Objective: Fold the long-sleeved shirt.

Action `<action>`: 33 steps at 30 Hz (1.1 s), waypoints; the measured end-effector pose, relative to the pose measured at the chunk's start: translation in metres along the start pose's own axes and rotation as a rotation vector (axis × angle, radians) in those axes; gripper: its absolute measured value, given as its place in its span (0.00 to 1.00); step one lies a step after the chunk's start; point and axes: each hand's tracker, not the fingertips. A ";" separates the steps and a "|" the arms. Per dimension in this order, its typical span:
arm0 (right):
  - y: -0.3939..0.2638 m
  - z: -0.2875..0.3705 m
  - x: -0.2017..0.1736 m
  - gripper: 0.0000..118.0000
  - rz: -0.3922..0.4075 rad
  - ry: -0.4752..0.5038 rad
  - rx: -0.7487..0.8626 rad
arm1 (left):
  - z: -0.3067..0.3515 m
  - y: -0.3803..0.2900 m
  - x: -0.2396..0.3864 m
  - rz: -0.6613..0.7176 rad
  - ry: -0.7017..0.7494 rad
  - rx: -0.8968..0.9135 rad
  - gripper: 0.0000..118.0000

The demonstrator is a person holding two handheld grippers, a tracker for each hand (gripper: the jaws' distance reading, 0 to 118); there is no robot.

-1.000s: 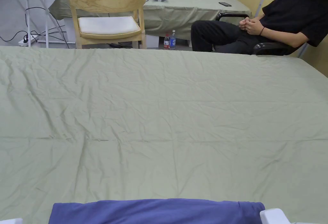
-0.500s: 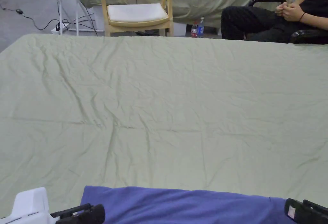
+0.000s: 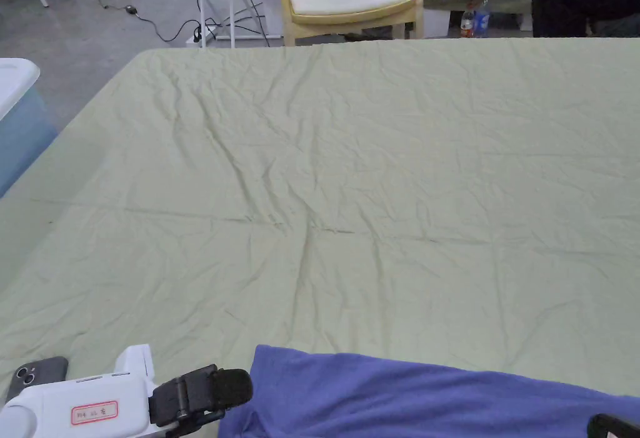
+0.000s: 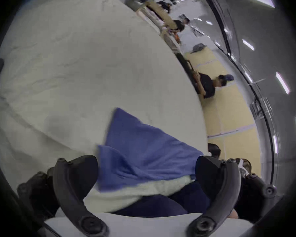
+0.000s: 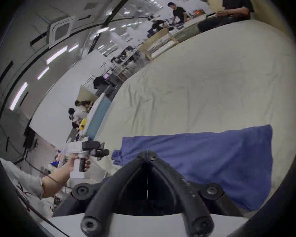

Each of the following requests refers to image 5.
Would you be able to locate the bed with blue side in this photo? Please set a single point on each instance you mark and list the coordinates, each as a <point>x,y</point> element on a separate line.
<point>97,117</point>

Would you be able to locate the person's left forearm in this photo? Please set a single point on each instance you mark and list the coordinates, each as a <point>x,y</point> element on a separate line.
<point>55,181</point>

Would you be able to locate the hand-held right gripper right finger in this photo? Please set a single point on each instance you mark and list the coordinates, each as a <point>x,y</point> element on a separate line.
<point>185,194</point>

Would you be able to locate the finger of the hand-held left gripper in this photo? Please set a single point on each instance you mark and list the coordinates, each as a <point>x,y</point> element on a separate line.
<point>101,153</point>

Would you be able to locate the person's body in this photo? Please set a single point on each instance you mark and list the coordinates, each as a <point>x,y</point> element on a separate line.
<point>22,181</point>

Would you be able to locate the group of people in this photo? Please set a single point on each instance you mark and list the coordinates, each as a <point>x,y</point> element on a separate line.
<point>76,115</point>

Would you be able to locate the bed with beige sheet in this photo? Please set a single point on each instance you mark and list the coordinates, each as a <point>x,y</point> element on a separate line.
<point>199,83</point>

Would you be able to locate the light wooden table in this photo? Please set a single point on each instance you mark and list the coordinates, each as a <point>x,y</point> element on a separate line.
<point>160,42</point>

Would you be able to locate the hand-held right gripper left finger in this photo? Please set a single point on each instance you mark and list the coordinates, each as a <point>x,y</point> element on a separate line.
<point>108,194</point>

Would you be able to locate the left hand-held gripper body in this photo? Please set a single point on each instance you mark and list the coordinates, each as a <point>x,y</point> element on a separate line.
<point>75,147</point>

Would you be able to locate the person's left hand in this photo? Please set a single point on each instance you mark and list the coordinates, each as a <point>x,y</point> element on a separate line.
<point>72,163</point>

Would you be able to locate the blue garment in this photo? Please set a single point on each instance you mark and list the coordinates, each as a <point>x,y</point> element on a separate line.
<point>212,157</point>

